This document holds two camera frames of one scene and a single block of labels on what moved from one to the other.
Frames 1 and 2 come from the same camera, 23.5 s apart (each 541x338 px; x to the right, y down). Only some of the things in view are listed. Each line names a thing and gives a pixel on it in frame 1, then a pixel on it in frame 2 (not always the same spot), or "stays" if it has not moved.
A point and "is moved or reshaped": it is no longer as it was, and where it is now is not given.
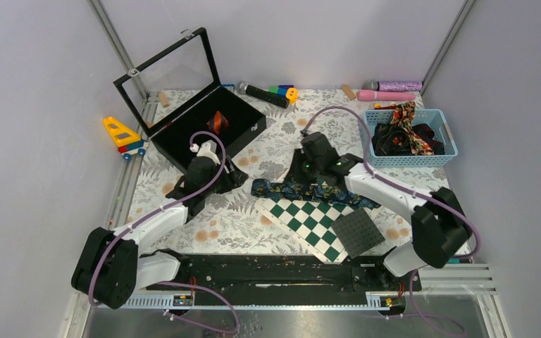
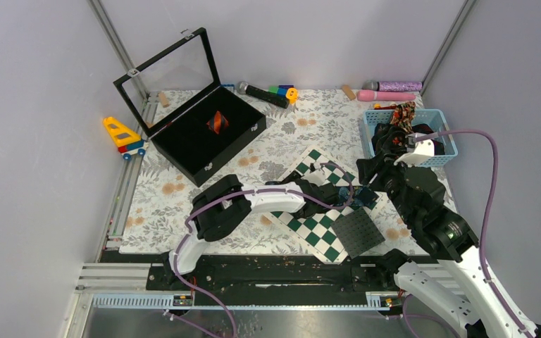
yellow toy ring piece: [292, 98] stays
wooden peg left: [163, 99] stays
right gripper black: [294, 175] → [381, 164]
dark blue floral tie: [307, 193] is moved or reshaped
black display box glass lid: [177, 93] stays
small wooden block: [348, 91] stays
